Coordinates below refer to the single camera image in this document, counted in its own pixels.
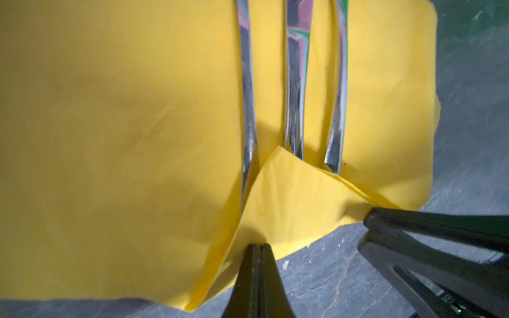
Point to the yellow paper napkin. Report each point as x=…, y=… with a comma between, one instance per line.
x=121, y=140

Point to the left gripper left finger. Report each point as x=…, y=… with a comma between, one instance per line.
x=244, y=298

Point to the silver fork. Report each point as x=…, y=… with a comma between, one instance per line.
x=335, y=142

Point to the silver spoon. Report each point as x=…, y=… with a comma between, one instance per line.
x=250, y=142

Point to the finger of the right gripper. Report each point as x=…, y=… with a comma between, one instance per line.
x=485, y=231
x=400, y=261

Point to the silver knife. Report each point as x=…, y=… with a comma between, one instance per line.
x=297, y=46

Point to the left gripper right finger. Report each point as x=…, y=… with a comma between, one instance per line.
x=273, y=302

